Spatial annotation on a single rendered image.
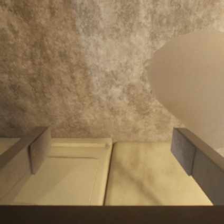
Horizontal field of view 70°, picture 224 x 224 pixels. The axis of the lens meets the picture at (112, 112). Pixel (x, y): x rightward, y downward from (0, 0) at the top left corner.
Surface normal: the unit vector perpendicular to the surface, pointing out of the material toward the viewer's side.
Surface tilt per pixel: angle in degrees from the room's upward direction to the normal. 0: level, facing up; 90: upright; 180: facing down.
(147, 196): 90
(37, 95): 0
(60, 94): 0
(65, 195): 90
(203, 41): 0
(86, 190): 90
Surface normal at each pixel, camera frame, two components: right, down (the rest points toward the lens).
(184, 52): -0.12, 0.62
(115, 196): -0.13, -0.78
